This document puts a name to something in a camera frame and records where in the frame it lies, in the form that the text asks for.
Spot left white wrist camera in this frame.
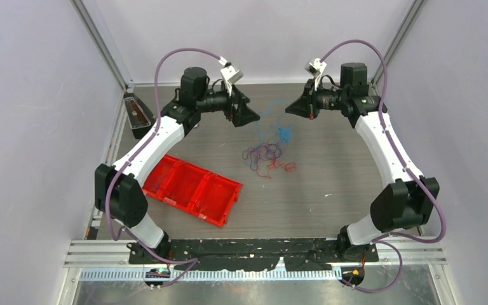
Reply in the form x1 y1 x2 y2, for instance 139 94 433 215
219 57 243 97

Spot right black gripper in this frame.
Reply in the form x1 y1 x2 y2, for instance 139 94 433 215
285 78 348 121

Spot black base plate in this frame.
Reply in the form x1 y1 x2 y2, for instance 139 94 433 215
128 238 379 273

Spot black wedge stand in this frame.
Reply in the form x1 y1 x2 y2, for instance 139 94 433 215
123 93 155 140

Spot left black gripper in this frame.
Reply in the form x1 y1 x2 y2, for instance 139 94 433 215
198 81 261 127

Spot red blue cables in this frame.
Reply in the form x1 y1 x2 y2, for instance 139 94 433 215
242 142 298 179

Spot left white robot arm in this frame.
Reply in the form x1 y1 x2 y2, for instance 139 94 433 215
94 65 260 263

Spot dark purple thin cable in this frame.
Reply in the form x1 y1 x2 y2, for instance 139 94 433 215
147 172 165 190

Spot red three-compartment bin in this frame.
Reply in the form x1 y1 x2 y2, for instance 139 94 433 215
142 154 243 227

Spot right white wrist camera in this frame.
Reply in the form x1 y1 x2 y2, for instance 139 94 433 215
305 58 327 91

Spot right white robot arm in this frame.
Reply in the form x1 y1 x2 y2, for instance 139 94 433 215
285 58 440 261

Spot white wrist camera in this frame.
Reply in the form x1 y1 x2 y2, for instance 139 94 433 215
219 57 243 97
305 58 327 91

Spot slotted cable duct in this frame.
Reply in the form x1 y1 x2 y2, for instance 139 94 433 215
79 267 342 282

